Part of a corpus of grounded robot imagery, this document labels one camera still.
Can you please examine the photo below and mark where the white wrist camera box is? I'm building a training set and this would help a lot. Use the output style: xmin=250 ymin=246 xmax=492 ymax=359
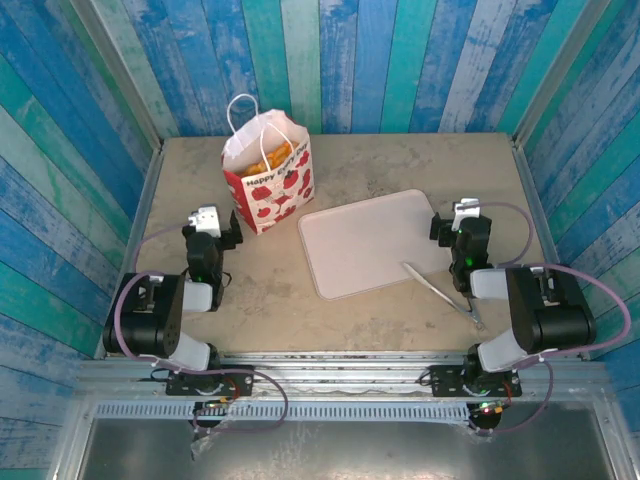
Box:
xmin=188 ymin=203 xmax=222 ymax=239
xmin=451 ymin=197 xmax=482 ymax=221

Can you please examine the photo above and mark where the long orange twisted bread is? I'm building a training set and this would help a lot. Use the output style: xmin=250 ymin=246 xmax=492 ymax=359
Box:
xmin=243 ymin=140 xmax=295 ymax=177

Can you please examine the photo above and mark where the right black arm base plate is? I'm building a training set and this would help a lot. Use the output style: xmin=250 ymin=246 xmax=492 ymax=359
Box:
xmin=428 ymin=364 xmax=523 ymax=399

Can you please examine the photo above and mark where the grey steel sheet panel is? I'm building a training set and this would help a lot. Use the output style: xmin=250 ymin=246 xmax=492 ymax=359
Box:
xmin=79 ymin=418 xmax=616 ymax=480

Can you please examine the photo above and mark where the aluminium mounting rail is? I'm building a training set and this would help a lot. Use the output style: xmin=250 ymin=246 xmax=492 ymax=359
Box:
xmin=74 ymin=351 xmax=619 ymax=401

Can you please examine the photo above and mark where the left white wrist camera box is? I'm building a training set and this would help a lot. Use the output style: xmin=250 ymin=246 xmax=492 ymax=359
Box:
xmin=188 ymin=203 xmax=222 ymax=239

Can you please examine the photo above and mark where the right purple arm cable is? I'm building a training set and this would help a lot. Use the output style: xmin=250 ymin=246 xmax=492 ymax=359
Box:
xmin=467 ymin=201 xmax=633 ymax=437

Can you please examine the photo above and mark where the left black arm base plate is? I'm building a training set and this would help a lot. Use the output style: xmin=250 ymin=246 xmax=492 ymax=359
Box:
xmin=165 ymin=364 xmax=255 ymax=398

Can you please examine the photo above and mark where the pale pink plastic tray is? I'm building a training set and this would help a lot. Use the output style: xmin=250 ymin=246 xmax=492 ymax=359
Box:
xmin=297 ymin=188 xmax=454 ymax=302

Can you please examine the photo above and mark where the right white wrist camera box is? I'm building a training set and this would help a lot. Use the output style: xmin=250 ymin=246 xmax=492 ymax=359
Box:
xmin=451 ymin=197 xmax=482 ymax=221

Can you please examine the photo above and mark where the red white paper bag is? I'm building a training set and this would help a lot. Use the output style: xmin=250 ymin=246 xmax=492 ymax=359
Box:
xmin=221 ymin=93 xmax=317 ymax=236

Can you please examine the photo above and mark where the aluminium frame post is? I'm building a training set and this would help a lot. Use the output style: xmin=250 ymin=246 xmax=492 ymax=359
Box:
xmin=68 ymin=0 xmax=165 ymax=151
xmin=512 ymin=0 xmax=589 ymax=146

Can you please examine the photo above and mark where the aluminium table side rail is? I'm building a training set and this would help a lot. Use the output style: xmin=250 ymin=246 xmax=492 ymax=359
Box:
xmin=94 ymin=142 xmax=166 ymax=361
xmin=509 ymin=134 xmax=594 ymax=361

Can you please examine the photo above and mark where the white slotted cable duct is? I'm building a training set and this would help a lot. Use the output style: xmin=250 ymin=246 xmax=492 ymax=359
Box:
xmin=93 ymin=402 xmax=472 ymax=425

